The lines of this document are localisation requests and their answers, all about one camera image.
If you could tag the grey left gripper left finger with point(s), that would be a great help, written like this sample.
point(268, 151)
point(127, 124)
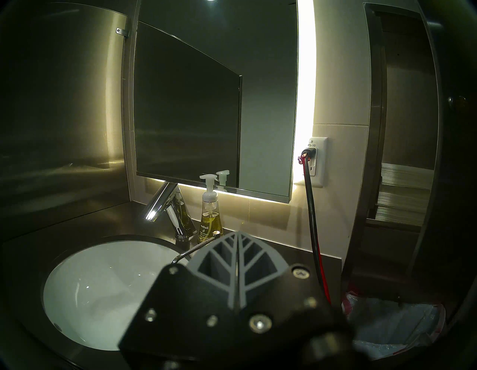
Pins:
point(193, 309)

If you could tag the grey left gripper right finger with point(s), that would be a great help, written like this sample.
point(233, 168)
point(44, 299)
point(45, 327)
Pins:
point(268, 298)

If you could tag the stainless towel dispenser door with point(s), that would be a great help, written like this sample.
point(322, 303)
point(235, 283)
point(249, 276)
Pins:
point(458, 186)

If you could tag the stacked white towel refill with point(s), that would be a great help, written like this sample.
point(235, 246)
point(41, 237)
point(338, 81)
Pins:
point(404, 194)

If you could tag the pump soap bottle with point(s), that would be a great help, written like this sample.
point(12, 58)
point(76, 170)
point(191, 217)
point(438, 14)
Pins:
point(210, 222)

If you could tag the white round sink basin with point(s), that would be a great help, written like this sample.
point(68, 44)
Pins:
point(100, 291)

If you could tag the chrome sink faucet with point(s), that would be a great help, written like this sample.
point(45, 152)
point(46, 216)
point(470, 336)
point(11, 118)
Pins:
point(160, 201)

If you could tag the dark vanity counter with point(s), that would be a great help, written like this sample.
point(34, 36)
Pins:
point(22, 242)

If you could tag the round silver lock cylinder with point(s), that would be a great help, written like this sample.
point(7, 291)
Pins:
point(460, 100)

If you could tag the small metal mirror clip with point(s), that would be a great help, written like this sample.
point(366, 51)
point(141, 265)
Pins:
point(122, 32)

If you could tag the white wall outlet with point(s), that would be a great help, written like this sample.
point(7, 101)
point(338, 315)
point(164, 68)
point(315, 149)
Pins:
point(321, 164)

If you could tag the framed wall mirror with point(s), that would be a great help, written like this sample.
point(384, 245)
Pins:
point(186, 123)

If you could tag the stainless steel wall panel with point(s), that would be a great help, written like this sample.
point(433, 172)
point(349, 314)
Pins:
point(374, 112)

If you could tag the vertical wall light strip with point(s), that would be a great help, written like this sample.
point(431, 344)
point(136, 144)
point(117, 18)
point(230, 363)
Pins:
point(305, 74)

